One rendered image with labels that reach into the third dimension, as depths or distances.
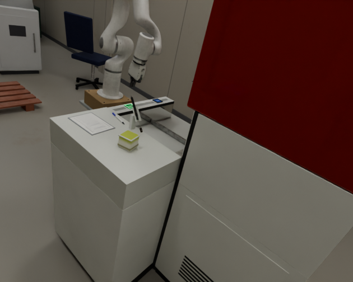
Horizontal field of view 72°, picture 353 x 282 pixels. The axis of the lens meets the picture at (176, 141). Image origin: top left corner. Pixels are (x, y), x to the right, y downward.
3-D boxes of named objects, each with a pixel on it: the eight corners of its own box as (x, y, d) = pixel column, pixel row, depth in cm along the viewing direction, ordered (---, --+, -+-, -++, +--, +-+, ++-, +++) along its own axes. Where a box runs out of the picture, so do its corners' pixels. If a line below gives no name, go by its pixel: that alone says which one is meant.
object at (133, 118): (140, 131, 134) (143, 109, 127) (134, 132, 131) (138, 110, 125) (133, 126, 137) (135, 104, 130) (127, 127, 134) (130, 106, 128)
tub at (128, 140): (138, 146, 121) (140, 135, 117) (129, 153, 114) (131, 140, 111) (126, 140, 123) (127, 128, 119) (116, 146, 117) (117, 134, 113)
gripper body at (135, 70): (149, 64, 144) (144, 80, 150) (139, 55, 148) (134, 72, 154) (140, 65, 138) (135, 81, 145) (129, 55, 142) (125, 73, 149)
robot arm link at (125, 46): (101, 66, 173) (105, 31, 162) (125, 68, 185) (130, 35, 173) (108, 73, 166) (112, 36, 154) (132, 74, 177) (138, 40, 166)
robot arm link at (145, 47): (144, 53, 147) (131, 52, 141) (151, 32, 139) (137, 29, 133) (151, 61, 143) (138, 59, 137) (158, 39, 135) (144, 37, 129)
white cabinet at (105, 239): (200, 224, 213) (231, 147, 173) (108, 308, 143) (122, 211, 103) (150, 184, 244) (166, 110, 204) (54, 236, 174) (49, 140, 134)
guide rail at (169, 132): (207, 156, 154) (208, 153, 152) (205, 158, 152) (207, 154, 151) (152, 122, 178) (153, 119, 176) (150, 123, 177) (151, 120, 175)
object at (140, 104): (171, 117, 194) (174, 100, 187) (114, 134, 154) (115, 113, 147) (162, 112, 198) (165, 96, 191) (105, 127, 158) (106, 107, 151)
